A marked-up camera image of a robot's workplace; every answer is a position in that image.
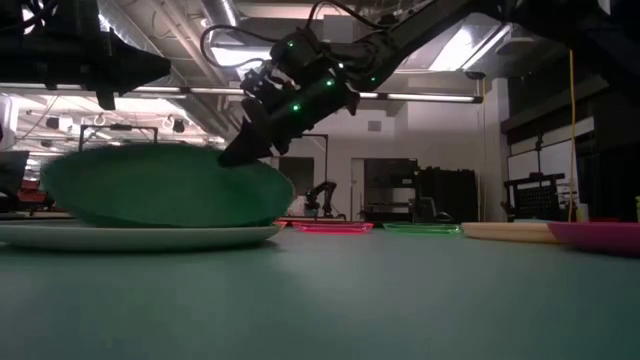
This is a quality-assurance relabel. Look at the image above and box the small translucent green plate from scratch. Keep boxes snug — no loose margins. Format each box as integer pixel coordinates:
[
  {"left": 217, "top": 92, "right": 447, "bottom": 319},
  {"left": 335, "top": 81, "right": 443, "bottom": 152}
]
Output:
[{"left": 382, "top": 222, "right": 463, "bottom": 236}]

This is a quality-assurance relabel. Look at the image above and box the cream plastic plate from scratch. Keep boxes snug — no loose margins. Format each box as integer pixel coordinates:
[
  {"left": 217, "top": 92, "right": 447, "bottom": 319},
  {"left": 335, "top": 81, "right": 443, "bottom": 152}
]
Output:
[{"left": 460, "top": 221, "right": 562, "bottom": 245}]

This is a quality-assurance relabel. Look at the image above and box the black cabinet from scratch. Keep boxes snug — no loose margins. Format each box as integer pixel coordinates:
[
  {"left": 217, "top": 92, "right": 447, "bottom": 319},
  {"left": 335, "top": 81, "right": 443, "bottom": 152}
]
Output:
[{"left": 414, "top": 167, "right": 480, "bottom": 224}]

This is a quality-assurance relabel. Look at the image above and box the green table mat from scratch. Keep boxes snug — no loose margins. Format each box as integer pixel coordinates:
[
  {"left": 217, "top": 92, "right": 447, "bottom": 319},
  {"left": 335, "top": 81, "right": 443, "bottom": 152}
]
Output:
[{"left": 0, "top": 218, "right": 640, "bottom": 360}]

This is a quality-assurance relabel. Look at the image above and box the small translucent pink plate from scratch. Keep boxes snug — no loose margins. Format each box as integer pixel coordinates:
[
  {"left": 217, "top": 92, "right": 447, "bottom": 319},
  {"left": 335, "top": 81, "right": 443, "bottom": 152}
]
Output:
[{"left": 291, "top": 221, "right": 375, "bottom": 235}]

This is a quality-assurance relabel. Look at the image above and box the dark monitor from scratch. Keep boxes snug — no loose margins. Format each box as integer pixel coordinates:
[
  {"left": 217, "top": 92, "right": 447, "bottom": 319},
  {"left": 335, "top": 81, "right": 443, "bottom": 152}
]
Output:
[{"left": 0, "top": 149, "right": 30, "bottom": 199}]

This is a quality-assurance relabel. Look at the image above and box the magenta plastic plate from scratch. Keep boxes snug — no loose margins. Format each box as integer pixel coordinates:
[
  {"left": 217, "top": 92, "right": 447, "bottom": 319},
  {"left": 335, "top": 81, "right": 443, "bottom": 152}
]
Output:
[{"left": 547, "top": 221, "right": 640, "bottom": 258}]

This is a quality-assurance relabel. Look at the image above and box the long ceiling light fixture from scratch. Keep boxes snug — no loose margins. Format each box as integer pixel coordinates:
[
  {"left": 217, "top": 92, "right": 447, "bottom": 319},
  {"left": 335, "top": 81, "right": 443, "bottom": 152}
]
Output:
[{"left": 0, "top": 82, "right": 484, "bottom": 105}]

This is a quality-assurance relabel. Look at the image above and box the round metal ventilation duct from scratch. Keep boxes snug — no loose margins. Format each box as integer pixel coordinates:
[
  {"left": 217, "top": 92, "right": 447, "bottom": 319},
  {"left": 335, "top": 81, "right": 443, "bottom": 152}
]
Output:
[{"left": 199, "top": 0, "right": 240, "bottom": 29}]

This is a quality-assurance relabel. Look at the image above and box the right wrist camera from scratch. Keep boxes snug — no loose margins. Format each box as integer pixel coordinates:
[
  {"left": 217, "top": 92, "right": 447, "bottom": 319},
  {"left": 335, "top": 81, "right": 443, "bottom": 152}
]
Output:
[{"left": 269, "top": 28, "right": 327, "bottom": 76}]

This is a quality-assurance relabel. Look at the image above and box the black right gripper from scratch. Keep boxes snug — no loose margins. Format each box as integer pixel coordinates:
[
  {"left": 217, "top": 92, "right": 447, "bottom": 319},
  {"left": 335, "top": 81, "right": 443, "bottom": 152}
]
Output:
[{"left": 217, "top": 63, "right": 362, "bottom": 169}]

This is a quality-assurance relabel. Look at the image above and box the grey ceiling unit box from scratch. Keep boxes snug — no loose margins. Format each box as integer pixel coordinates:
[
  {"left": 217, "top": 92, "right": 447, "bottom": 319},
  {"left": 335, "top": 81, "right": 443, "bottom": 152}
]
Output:
[{"left": 322, "top": 14, "right": 352, "bottom": 44}]

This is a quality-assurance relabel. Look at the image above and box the dark storage shelf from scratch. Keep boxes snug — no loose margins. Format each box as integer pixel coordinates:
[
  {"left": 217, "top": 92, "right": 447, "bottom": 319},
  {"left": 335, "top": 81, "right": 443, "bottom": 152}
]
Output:
[{"left": 360, "top": 158, "right": 419, "bottom": 223}]

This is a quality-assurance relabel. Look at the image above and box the black equipment cart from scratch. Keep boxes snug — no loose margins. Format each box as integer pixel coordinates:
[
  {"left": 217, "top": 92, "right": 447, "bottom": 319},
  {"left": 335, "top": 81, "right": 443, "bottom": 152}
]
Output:
[{"left": 501, "top": 172, "right": 567, "bottom": 223}]

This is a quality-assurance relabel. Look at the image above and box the yellow cable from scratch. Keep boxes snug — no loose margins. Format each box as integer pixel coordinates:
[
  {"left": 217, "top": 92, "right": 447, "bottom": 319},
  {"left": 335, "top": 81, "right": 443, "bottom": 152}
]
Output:
[{"left": 567, "top": 48, "right": 578, "bottom": 223}]

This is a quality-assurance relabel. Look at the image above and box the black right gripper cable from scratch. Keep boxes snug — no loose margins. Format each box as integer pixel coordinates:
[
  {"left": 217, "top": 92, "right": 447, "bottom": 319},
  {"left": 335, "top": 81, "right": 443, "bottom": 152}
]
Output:
[{"left": 199, "top": 0, "right": 382, "bottom": 70}]

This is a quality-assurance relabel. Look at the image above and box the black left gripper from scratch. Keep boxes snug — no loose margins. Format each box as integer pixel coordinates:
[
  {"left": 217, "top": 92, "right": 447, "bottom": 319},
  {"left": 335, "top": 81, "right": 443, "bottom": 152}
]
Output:
[{"left": 47, "top": 0, "right": 172, "bottom": 112}]

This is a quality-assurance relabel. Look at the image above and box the black gantry frame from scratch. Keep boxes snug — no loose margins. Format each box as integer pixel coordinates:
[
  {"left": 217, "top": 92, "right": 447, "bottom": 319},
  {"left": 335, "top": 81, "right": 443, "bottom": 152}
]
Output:
[
  {"left": 77, "top": 123, "right": 159, "bottom": 152},
  {"left": 298, "top": 132, "right": 330, "bottom": 185}
]

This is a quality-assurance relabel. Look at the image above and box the large white plate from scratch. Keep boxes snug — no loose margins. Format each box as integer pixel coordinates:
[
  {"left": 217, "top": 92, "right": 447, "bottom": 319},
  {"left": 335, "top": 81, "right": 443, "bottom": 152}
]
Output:
[{"left": 0, "top": 222, "right": 284, "bottom": 253}]

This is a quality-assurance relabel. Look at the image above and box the large dark green plate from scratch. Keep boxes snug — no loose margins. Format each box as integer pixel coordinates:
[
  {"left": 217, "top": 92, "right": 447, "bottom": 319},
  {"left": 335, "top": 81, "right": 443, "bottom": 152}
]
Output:
[{"left": 39, "top": 142, "right": 296, "bottom": 229}]

